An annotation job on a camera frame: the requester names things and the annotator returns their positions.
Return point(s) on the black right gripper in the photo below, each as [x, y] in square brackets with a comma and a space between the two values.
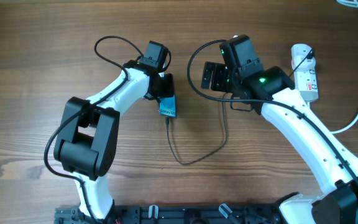
[220, 71]

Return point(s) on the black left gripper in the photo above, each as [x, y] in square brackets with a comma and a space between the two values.
[168, 91]

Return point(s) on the Galaxy S25 smartphone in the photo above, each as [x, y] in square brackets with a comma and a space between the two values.
[167, 107]

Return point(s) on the white power strip socket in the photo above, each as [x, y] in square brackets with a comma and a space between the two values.
[303, 64]

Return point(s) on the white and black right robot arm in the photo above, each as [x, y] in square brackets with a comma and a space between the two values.
[272, 94]

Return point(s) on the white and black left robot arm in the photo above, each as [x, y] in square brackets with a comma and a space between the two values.
[86, 140]

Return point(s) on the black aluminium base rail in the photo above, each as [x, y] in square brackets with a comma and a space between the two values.
[225, 213]

